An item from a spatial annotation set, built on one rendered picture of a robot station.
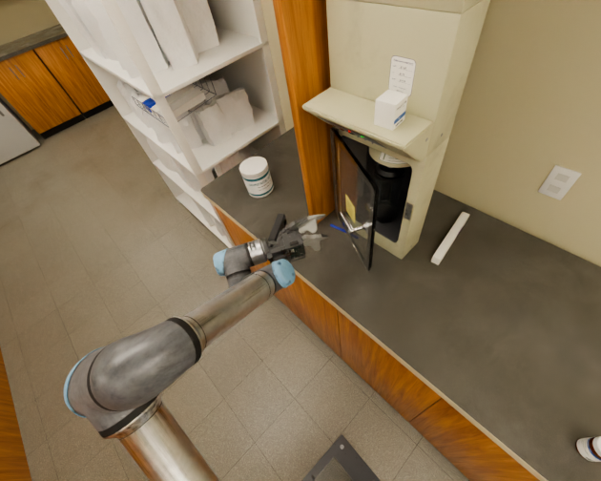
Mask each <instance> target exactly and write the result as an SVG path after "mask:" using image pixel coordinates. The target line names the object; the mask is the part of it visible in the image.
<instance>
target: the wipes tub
mask: <svg viewBox="0 0 601 481"><path fill-rule="evenodd" d="M239 170H240V173H241V175H242V178H243V180H244V183H245V186H246V188H247V191H248V193H249V195H250V196H251V197H254V198H263V197H266V196H267V195H269V194H270V193H271V192H272V191H273V188H274V186H273V181H272V179H271V175H270V171H269V168H268V164H267V161H266V159H265V158H263V157H249V158H247V159H245V160H244V161H243V162H242V163H241V164H240V166H239Z"/></svg>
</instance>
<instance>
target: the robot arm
mask: <svg viewBox="0 0 601 481"><path fill-rule="evenodd" d="M325 216H326V215H325V214H319V215H313V216H308V217H303V218H300V219H298V220H294V221H292V222H291V223H290V224H289V225H287V226H286V223H287V221H286V217H285V215H284V214H281V213H278V215H277V218H276V220H275V223H274V225H273V228H272V230H271V233H270V236H269V238H268V241H269V242H267V240H266V238H262V239H261V240H260V239H257V240H252V241H249V242H246V243H244V244H241V245H237V246H234V247H231V248H226V249H224V250H222V251H219V252H217V253H216V254H215V255H214V257H213V260H214V266H215V268H216V270H217V272H218V274H219V275H220V276H225V277H226V279H227V282H228V285H229V289H227V290H225V291H224V292H222V293H220V294H219V295H217V296H215V297H214V298H213V299H211V300H210V301H208V302H207V303H204V304H203V305H201V306H199V307H198V308H196V309H194V310H193V311H191V312H189V313H188V314H186V315H184V316H183V317H181V318H180V317H177V316H174V317H171V318H169V319H168V320H166V321H164V322H162V323H160V324H157V325H155V326H153V327H150V328H148V329H146V330H143V331H140V332H138V333H136V334H133V335H130V336H127V337H124V338H122V339H119V340H117V341H115V342H113V343H111V344H109V345H106V346H103V347H100V348H98V349H95V350H94V351H92V352H90V353H89V354H87V355H86V356H85V357H83V358H82V359H81V360H80V361H79V362H78V363H77V364H76V365H75V366H74V367H73V369H72V370H71V371H70V373H69V375H68V377H67V379H66V382H65V385H64V400H65V403H66V405H67V407H68V408H69V409H70V410H71V411H72V412H73V413H74V414H76V415H77V416H80V417H83V418H87V419H88V420H89V421H90V422H91V424H92V425H93V427H94V428H95V429H96V430H97V431H98V433H99V434H100V435H101V437H102V438H103V439H111V438H117V439H118V440H119V441H120V443H121V444H122V445H123V447H124V448H125V449H126V451H127V452H128V453H130V455H131V456H132V457H133V459H134V460H135V462H136V463H137V464H138V466H139V467H140V468H141V469H142V471H143V472H144V473H145V475H146V476H147V477H148V479H149V480H150V481H219V479H218V478H217V476H216V475H215V474H214V472H213V471H212V469H211V468H210V467H209V465H208V464H207V462H206V461H205V460H204V458H203V457H202V456H201V454H200V453H199V451H198V450H197V448H196V447H195V446H194V444H193V443H192V441H191V440H190V439H189V437H188V436H187V435H186V433H185V432H184V430H183V429H182V428H181V426H180V425H179V424H178V422H177V421H176V419H175V418H174V416H173V415H172V414H171V412H170V411H169V410H168V409H167V408H166V406H165V405H164V404H163V402H162V401H161V397H162V392H163V390H164V389H165V388H167V387H168V386H169V385H171V384H172V383H173V382H174V381H175V380H176V379H178V378H179V377H180V376H181V375H182V374H183V373H185V372H186V371H187V370H188V369H189V368H190V367H192V366H193V365H194V364H196V363H197V362H198V361H199V360H200V359H201V357H202V352H203V350H204V349H205V348H206V347H207V346H209V345H210V344H212V343H213V342H214V341H215V340H217V339H218V338H219V337H220V336H222V335H223V334H224V333H225V332H227V331H228V330H229V329H231V328H232V327H233V326H234V325H236V324H237V323H238V322H240V321H241V320H242V319H243V318H245V317H246V316H247V315H249V314H250V313H251V312H252V311H254V310H255V309H256V308H257V307H259V306H260V305H261V304H262V303H264V302H265V301H267V300H268V299H269V298H270V297H272V296H273V295H274V294H275V293H277V292H278V291H279V290H281V289H283V288H286V287H287V286H288V285H291V284H292V283H293V282H294V281H295V278H296V273H295V269H294V268H293V266H292V264H291V263H290V262H291V261H296V260H299V259H302V258H305V257H306V256H305V249H304V246H310V247H312V248H313V249H314V250H315V251H320V249H321V246H320V241H322V240H324V239H326V238H328V236H327V235H324V234H318V235H316V234H315V235H303V236H301V234H300V233H304V232H306V231H309V232H311V233H315V232H316V231H317V230H318V225H317V220H321V219H322V218H324V217H325ZM285 226H286V227H285ZM298 257H300V258H298ZM295 258H297V259H295ZM267 260H268V261H269V262H270V264H268V265H266V266H264V267H262V268H261V269H259V270H257V271H255V272H253V273H252V272H251V270H250V267H252V266H255V265H258V264H261V263H264V262H267ZM288 260H289V261H290V262H289V261H288Z"/></svg>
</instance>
